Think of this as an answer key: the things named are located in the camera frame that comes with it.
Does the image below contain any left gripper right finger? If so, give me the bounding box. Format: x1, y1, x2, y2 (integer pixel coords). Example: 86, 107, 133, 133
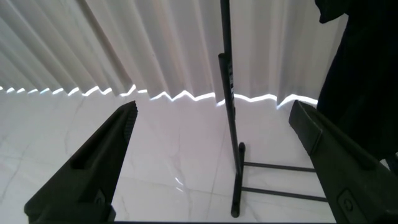
288, 99, 398, 223

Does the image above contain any black clothes rack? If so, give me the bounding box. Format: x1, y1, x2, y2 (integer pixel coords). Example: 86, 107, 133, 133
217, 0, 398, 218

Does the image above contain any white curtain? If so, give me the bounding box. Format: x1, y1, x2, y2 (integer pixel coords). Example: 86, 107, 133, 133
0, 0, 349, 110

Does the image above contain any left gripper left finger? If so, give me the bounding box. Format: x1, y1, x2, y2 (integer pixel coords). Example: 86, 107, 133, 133
23, 100, 139, 223

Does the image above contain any black garment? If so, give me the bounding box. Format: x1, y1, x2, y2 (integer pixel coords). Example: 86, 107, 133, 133
313, 0, 398, 159

